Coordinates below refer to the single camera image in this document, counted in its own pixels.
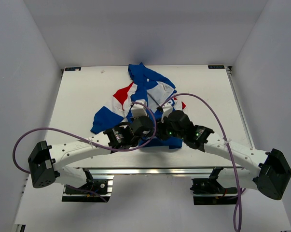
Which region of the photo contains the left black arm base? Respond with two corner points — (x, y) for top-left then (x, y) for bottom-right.
(62, 168), (114, 203)

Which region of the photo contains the right blue corner sticker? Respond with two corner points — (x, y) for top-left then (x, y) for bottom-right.
(208, 65), (225, 69)

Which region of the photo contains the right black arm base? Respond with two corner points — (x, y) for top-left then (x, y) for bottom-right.
(190, 167), (238, 205)

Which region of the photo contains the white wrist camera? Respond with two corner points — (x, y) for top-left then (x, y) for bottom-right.
(131, 104), (148, 119)
(157, 104), (173, 120)

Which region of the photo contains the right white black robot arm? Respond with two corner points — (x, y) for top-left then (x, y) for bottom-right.
(156, 110), (291, 200)

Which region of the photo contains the aluminium table rail frame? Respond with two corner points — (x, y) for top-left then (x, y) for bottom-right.
(56, 66), (254, 174)

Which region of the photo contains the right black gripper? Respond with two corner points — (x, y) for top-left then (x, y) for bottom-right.
(153, 114), (185, 141)

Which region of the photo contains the left blue corner sticker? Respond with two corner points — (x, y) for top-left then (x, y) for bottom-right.
(64, 67), (81, 72)

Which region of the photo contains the blue corner sticker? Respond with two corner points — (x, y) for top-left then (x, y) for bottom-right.
(208, 65), (225, 69)
(64, 67), (81, 72)

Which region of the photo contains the blue white red jacket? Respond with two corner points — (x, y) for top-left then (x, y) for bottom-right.
(90, 62), (187, 149)

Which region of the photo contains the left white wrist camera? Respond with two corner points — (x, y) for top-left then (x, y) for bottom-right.
(131, 104), (148, 119)

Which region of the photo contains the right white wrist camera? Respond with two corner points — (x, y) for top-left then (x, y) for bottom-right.
(157, 104), (173, 120)

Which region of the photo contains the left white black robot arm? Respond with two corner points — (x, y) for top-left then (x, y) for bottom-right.
(28, 116), (154, 193)

